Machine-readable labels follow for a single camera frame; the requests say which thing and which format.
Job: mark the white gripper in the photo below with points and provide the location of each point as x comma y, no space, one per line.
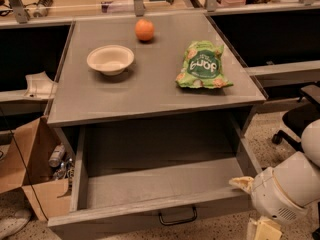
266,194

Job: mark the grey top drawer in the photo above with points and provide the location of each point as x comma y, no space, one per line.
162,171

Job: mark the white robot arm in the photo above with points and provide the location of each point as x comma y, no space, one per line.
299,175

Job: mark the grey drawer cabinet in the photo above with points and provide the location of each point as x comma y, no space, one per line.
148,88

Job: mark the black office chair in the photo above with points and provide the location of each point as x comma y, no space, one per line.
298,119

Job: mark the green chip bag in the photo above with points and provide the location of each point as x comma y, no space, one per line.
202,67

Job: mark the silver can in box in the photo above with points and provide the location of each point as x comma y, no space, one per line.
56,156

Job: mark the white paper bowl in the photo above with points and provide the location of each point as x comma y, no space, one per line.
110,60

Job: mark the orange fruit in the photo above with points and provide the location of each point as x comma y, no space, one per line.
144,30

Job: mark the brown cardboard box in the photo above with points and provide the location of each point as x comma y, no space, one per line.
26,166

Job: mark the white shoe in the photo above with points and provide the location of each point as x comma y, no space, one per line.
11,225

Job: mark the white curved plastic part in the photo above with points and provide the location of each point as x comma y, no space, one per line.
40,86

